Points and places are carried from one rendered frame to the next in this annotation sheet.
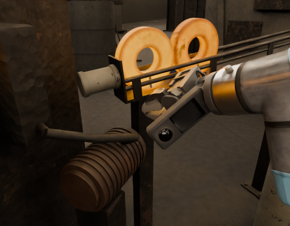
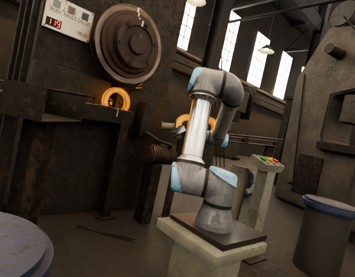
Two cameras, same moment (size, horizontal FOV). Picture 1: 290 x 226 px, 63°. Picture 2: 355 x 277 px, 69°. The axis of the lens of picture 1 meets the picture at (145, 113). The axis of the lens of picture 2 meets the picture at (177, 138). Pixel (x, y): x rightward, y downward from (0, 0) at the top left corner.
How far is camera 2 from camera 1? 1.32 m
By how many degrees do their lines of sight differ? 31
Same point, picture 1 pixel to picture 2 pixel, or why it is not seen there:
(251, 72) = not seen: hidden behind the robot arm
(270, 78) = not seen: hidden behind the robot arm
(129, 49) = (180, 119)
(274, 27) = (332, 164)
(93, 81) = (165, 125)
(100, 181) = (154, 149)
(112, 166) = (160, 149)
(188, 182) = not seen: hidden behind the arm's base
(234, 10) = (304, 147)
